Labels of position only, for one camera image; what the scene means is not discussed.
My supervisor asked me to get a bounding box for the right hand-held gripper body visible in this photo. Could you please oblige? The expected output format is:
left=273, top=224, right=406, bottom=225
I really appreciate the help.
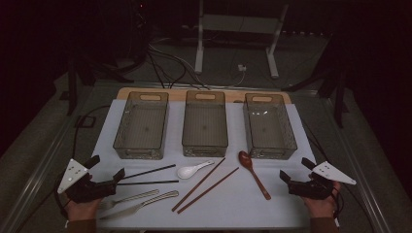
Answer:
left=288, top=160, right=358, bottom=200

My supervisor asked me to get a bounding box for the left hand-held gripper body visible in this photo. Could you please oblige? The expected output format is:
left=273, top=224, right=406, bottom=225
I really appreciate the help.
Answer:
left=56, top=158, right=117, bottom=204

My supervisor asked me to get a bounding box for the silver metal fork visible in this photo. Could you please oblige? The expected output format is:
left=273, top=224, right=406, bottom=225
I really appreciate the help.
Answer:
left=99, top=188, right=160, bottom=211

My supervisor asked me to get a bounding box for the brown wooden spoon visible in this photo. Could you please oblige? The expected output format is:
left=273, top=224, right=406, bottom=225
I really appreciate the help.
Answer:
left=238, top=150, right=272, bottom=201

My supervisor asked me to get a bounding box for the clear grey plastic bin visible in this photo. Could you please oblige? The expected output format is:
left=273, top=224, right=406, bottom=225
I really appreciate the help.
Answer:
left=112, top=90, right=170, bottom=160
left=181, top=89, right=229, bottom=158
left=242, top=92, right=298, bottom=160

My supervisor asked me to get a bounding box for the white ceramic spoon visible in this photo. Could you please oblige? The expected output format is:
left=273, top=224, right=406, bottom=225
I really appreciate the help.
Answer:
left=176, top=159, right=216, bottom=181

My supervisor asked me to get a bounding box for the person's right hand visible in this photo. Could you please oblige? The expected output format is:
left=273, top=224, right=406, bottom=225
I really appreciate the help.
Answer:
left=303, top=181, right=343, bottom=219

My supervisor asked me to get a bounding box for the person's left hand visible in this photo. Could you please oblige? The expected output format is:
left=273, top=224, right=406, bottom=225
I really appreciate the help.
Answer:
left=64, top=197, right=102, bottom=223

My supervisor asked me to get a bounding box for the white table mat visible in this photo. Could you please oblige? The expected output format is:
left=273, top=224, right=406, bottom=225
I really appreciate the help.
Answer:
left=91, top=98, right=318, bottom=231

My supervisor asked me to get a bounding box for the black floor stand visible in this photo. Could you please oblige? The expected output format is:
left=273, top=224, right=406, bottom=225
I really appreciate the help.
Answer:
left=66, top=54, right=134, bottom=117
left=281, top=32, right=352, bottom=129

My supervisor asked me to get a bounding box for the light wooden board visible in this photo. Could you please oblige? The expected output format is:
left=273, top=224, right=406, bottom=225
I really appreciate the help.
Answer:
left=116, top=86, right=292, bottom=105

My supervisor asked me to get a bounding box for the dark equipment tower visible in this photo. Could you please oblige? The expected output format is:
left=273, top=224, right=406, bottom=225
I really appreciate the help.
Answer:
left=128, top=0, right=154, bottom=67

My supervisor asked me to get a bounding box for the white metal stand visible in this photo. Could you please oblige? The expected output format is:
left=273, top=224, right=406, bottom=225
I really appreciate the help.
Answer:
left=193, top=0, right=290, bottom=81

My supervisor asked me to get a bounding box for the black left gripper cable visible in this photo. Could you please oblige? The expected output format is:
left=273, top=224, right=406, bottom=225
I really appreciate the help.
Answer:
left=52, top=104, right=113, bottom=224

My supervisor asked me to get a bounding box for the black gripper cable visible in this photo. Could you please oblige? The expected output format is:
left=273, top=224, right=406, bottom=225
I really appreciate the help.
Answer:
left=52, top=104, right=113, bottom=224
left=300, top=119, right=378, bottom=233

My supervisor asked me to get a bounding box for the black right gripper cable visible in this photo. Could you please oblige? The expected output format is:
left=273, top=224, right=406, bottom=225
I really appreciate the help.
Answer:
left=300, top=119, right=378, bottom=233

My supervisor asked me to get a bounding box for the black square frame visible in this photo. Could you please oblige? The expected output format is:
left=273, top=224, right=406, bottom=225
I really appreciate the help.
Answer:
left=75, top=115, right=97, bottom=129

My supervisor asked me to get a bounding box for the white plug with cable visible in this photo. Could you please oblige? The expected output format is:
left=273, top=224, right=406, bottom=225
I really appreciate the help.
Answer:
left=226, top=63, right=248, bottom=88

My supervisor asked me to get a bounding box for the bundle of floor cables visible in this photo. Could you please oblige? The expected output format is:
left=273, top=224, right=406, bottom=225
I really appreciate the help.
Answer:
left=147, top=42, right=212, bottom=91

